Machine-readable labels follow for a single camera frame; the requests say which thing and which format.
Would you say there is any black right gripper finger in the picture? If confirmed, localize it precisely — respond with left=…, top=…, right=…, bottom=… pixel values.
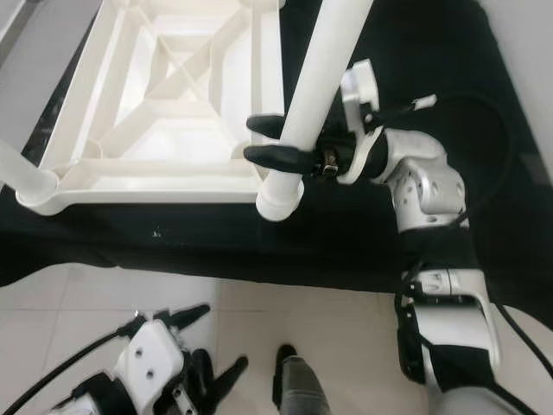
left=246, top=115, right=290, bottom=139
left=244, top=144, right=321, bottom=174

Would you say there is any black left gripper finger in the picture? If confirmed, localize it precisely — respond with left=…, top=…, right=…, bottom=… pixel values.
left=209, top=355, right=249, bottom=409
left=136, top=303, right=213, bottom=335

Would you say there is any white plastic table leg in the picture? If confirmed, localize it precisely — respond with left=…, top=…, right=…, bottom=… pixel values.
left=0, top=143, right=61, bottom=208
left=255, top=0, right=374, bottom=222

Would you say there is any white plastic children table top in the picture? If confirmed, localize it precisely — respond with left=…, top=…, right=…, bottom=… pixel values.
left=13, top=0, right=290, bottom=217

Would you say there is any dark grey right robot foot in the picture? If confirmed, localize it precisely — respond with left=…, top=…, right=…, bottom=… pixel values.
left=272, top=344, right=329, bottom=415

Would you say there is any black table cloth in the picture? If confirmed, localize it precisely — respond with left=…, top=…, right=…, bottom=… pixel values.
left=0, top=0, right=553, bottom=329

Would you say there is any clear plastic wrap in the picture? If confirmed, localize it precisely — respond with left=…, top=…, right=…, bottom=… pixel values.
left=22, top=95, right=57, bottom=169

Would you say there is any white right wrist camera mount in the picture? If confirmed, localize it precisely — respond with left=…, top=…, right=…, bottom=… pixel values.
left=337, top=59, right=385, bottom=184

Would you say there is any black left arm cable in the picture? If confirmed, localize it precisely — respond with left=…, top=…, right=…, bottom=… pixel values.
left=0, top=320, right=139, bottom=415

